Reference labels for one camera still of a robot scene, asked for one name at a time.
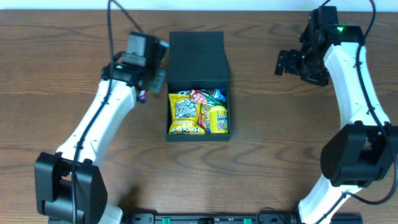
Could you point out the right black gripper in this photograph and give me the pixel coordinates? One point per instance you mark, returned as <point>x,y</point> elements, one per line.
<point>286,62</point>

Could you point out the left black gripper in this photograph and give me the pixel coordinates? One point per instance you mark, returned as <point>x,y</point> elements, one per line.
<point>157,81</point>

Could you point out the purple Dairy Milk chocolate bar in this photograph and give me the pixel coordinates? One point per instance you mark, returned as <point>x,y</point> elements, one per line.
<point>142,96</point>

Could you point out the yellow sunflower seed snack bag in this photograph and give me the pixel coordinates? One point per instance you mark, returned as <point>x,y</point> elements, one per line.
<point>185,114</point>

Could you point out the dark green hinged gift box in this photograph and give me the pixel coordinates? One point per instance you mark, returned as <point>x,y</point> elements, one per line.
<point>197,61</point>

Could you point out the red green Milo KitKat bar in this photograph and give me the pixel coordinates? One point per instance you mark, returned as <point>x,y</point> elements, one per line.
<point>204,98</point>

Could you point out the green Haribo gummy worms bag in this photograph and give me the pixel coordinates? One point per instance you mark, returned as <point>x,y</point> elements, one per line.
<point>206,120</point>

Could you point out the blue Oreo cookie pack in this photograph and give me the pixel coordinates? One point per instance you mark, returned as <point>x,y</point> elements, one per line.
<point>217,93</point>

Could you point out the yellow Mentos gum bottle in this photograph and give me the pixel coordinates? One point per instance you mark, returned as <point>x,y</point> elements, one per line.
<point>219,120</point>

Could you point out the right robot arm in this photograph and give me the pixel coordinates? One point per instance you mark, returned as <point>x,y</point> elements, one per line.
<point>365,147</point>

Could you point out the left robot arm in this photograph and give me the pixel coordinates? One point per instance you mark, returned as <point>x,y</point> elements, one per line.
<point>69,187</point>

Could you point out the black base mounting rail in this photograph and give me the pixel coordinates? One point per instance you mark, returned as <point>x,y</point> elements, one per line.
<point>148,218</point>

